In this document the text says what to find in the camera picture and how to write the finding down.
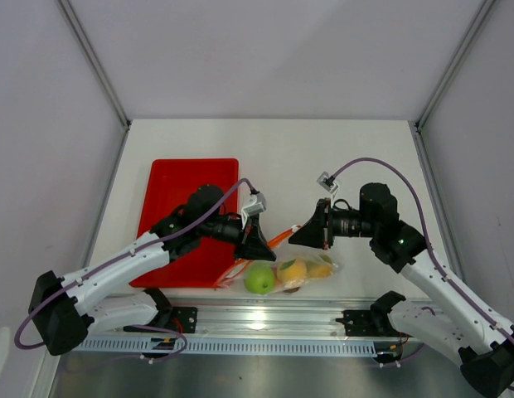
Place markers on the aluminium frame post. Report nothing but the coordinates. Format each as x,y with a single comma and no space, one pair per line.
89,52
462,50

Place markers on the yellow green mango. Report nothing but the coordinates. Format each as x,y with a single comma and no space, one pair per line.
319,267

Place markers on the green apple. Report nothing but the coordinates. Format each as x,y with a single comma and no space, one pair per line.
259,279

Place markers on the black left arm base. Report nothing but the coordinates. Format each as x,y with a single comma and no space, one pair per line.
180,319

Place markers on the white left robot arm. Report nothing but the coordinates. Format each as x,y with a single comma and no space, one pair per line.
66,310

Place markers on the red plastic tray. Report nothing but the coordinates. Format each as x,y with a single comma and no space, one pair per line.
170,183

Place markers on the left aluminium frame post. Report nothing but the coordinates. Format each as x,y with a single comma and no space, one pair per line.
89,52

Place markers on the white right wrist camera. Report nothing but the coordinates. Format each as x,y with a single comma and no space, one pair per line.
329,183

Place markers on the orange fruit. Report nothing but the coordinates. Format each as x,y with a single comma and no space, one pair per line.
292,273

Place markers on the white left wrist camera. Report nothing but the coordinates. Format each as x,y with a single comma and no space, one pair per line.
253,205

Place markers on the clear zip top bag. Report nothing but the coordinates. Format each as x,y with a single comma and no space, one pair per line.
233,278

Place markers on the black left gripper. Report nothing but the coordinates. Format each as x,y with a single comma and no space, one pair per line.
253,245

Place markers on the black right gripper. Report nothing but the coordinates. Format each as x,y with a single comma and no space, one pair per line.
316,232

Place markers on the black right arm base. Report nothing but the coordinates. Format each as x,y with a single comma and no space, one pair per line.
374,321

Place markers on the white slotted cable duct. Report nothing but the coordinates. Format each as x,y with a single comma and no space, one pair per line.
226,346

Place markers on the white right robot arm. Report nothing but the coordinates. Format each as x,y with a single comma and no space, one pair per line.
408,252

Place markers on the right aluminium frame post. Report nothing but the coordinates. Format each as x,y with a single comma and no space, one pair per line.
462,50

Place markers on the brown kiwi fruit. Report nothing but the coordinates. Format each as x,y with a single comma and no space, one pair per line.
291,291

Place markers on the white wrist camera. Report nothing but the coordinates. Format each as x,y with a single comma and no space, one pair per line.
253,205
329,183

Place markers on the aluminium front rail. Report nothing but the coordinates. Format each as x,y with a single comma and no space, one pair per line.
261,319

